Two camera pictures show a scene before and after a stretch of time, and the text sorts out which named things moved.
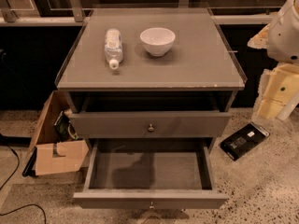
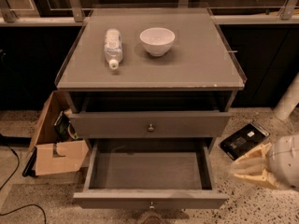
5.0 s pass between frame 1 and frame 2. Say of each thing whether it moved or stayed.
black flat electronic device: stayed
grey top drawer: stayed
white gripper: moved
